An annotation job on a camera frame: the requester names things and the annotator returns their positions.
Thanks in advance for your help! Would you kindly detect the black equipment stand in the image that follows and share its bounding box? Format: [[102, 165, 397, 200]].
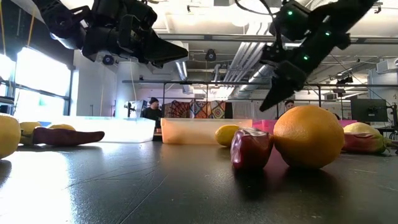
[[388, 103, 398, 141]]

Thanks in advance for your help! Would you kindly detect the yellow lemon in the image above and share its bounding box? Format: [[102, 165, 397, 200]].
[[48, 124, 76, 131], [0, 113, 22, 159], [19, 121, 42, 146], [215, 124, 241, 147], [343, 122, 382, 138]]

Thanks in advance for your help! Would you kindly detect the translucent pink plastic bin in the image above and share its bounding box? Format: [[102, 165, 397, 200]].
[[252, 119, 358, 135]]

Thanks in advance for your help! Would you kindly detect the white ceiling pipe bundle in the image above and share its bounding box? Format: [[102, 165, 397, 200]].
[[222, 42, 268, 83]]

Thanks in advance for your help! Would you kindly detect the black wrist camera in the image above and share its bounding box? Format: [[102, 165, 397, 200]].
[[93, 0, 158, 30], [260, 39, 282, 68]]

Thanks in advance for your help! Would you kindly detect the translucent white plastic bin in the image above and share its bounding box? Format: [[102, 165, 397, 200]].
[[46, 116, 156, 144]]

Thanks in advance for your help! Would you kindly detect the colourful patterned cloth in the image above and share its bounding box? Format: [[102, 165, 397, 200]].
[[162, 100, 226, 119]]

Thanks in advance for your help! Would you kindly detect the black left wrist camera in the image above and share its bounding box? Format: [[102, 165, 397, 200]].
[[93, 0, 158, 30]]

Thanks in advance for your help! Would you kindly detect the white round column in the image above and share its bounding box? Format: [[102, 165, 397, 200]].
[[116, 61, 139, 118]]

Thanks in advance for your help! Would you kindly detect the grey overhead frame beam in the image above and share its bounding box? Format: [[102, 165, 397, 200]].
[[157, 33, 398, 44]]

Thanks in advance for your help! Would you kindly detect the black background monitor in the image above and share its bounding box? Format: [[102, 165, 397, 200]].
[[351, 98, 389, 123]]

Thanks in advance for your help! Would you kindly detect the translucent orange plastic bin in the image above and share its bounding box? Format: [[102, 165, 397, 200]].
[[160, 118, 253, 145]]

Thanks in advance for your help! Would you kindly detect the round orange fruit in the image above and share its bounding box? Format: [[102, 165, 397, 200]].
[[273, 105, 345, 170]]

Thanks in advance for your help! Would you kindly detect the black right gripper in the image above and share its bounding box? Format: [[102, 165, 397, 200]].
[[259, 60, 308, 112]]

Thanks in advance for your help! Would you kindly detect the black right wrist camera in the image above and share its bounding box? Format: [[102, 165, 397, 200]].
[[260, 39, 282, 68]]

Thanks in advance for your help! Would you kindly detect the black metal rack frame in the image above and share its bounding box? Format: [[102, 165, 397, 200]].
[[122, 80, 398, 119]]

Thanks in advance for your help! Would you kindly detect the black device on stand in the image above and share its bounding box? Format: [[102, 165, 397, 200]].
[[123, 100, 149, 119]]

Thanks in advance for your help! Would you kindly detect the black window frame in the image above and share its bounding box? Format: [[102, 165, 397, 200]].
[[0, 55, 75, 118]]

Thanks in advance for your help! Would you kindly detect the silver ventilation duct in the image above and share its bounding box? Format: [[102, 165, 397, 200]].
[[231, 63, 277, 99]]

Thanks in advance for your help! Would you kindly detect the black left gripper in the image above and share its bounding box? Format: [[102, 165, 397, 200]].
[[82, 14, 189, 68]]

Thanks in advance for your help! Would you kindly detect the white wall air unit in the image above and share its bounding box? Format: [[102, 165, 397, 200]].
[[375, 58, 398, 74]]

